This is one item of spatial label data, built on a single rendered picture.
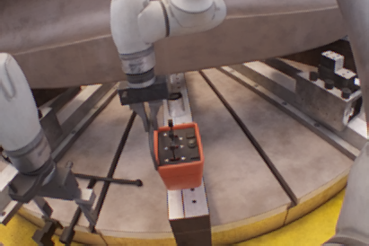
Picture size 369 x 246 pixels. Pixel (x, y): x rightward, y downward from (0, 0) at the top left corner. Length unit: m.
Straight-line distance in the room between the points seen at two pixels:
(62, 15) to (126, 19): 1.02
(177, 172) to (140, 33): 0.39
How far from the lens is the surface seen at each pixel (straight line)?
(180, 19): 0.63
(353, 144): 1.77
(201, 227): 0.97
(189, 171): 0.78
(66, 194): 0.52
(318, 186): 1.53
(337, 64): 1.73
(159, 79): 0.71
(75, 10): 1.55
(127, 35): 0.63
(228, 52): 1.39
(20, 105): 0.43
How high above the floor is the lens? 1.43
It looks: 32 degrees down
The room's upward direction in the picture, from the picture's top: 8 degrees counter-clockwise
